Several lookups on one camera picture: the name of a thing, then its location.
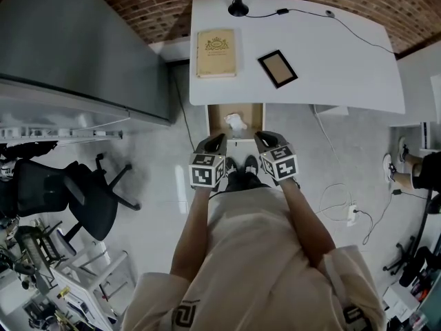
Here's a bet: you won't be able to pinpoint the large grey metal cabinet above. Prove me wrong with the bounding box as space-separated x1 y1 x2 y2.
0 0 173 128

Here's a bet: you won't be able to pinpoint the black picture frame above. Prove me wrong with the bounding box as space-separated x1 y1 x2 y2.
256 49 299 90

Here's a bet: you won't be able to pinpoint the white paper item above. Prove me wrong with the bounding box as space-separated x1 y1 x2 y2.
223 113 248 131

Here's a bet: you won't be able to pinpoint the white desk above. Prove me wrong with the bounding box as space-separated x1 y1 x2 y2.
188 0 407 115

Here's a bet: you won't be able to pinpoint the black office chair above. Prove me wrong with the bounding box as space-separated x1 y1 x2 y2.
14 152 143 242

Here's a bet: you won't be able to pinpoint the thin black cable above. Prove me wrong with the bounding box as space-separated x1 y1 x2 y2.
171 76 196 152

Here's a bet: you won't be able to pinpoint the person's black shoe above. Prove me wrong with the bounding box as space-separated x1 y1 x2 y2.
225 157 239 179
243 154 260 175

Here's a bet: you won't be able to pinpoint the person's left forearm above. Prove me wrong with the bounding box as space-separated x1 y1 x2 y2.
170 184 215 279

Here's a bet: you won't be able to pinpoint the black wire rack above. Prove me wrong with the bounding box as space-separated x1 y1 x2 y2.
19 219 70 274

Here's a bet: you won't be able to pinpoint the black lamp cable with switch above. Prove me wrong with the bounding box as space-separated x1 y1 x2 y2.
245 8 396 54

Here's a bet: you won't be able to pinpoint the person's right black shoe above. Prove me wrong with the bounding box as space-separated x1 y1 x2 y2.
243 154 260 175

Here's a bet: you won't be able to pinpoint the white side table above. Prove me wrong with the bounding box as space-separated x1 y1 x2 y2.
50 245 139 331

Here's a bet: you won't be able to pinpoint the person's black trousers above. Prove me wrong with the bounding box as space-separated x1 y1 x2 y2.
225 170 265 194

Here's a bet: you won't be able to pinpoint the black star chair base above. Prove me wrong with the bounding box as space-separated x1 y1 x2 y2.
382 235 425 276

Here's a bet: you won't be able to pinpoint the person's left black shoe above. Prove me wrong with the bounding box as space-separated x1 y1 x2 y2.
225 157 239 179

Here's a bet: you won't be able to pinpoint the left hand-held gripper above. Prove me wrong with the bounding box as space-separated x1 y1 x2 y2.
188 132 229 191

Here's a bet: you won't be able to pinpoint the wooden desk drawer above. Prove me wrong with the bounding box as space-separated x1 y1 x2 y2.
205 103 267 142

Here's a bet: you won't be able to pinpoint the white metal shelf rack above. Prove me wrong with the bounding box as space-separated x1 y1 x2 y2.
0 121 125 141

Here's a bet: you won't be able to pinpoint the white floor cable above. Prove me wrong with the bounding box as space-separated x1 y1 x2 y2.
313 104 356 224

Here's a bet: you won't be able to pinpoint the person's right forearm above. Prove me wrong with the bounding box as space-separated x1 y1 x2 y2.
280 179 337 269

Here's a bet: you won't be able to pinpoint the beige hardcover book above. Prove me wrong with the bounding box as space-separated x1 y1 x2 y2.
196 28 238 80

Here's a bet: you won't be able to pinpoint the person's beige shirt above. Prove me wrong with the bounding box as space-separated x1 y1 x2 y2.
120 184 387 331

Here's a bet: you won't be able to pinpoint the black floor cable with adapter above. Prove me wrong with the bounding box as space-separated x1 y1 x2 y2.
353 188 432 246

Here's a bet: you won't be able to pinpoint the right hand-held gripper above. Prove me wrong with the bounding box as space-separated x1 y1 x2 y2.
254 130 299 187

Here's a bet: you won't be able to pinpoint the white power strip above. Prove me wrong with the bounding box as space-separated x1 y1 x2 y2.
345 203 360 228

